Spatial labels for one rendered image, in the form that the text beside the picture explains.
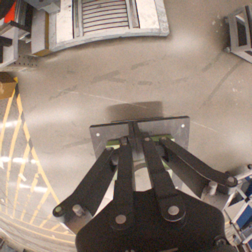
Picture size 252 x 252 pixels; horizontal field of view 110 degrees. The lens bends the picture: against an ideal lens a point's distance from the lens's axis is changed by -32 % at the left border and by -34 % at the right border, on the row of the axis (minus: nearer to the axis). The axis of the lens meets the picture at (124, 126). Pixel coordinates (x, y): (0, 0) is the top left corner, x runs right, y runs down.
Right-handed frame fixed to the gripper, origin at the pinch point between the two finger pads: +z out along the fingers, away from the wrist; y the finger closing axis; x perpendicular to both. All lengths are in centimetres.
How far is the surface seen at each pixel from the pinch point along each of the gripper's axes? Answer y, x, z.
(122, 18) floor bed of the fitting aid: 7, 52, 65
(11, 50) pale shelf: -44, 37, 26
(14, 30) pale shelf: -42, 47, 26
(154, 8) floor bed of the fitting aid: 29, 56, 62
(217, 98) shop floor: 71, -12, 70
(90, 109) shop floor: -27, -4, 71
